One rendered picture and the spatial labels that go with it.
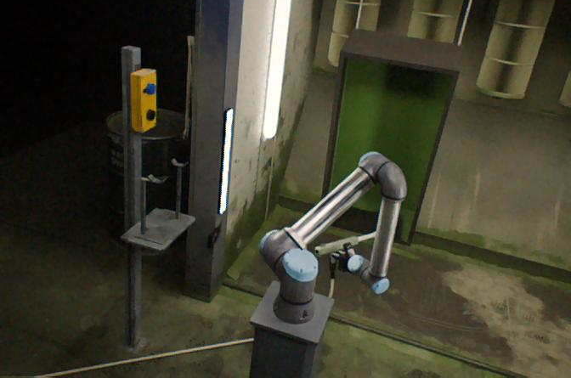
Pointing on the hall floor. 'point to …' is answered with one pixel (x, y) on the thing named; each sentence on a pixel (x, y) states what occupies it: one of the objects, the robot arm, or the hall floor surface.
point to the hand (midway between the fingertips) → (331, 251)
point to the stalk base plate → (132, 347)
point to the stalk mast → (132, 55)
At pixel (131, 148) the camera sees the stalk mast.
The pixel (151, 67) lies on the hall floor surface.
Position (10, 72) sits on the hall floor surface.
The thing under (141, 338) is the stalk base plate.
